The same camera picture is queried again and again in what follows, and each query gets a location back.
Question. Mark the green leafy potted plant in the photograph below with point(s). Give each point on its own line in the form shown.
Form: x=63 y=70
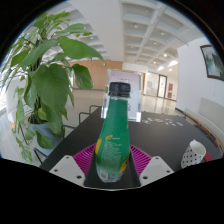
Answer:
x=51 y=83

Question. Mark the dark framed glass door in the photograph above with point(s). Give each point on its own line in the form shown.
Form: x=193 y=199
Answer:
x=162 y=86

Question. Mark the round ceiling lights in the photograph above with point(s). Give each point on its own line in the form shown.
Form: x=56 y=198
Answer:
x=135 y=26

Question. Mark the green plastic drink bottle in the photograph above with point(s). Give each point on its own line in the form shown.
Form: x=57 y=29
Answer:
x=113 y=143

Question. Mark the white polka dot mug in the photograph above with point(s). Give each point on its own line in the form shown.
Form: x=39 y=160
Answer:
x=192 y=155

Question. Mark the small blue badge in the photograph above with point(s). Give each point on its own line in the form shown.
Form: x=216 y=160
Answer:
x=179 y=123

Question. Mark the small green round badge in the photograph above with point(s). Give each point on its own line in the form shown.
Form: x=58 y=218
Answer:
x=146 y=121

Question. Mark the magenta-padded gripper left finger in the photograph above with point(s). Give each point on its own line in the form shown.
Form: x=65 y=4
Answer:
x=68 y=168

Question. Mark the clear acrylic sign stand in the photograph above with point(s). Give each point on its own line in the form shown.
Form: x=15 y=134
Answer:
x=134 y=90

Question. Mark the dark framed landscape picture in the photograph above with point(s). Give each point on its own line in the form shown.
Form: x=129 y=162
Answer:
x=213 y=63

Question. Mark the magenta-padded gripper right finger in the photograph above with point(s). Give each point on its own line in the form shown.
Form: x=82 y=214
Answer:
x=155 y=168

